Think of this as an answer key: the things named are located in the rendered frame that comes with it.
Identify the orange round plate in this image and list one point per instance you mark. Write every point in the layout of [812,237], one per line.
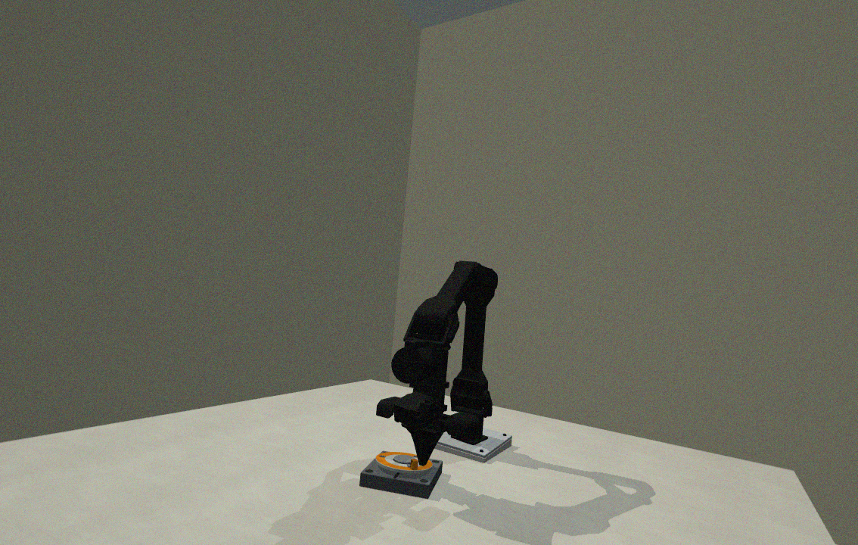
[385,461]

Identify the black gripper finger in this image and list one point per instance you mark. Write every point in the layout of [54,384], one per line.
[430,439]
[417,438]

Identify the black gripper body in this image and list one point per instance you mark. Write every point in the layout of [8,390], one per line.
[462,425]

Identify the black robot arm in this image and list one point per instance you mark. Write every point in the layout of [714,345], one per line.
[425,354]

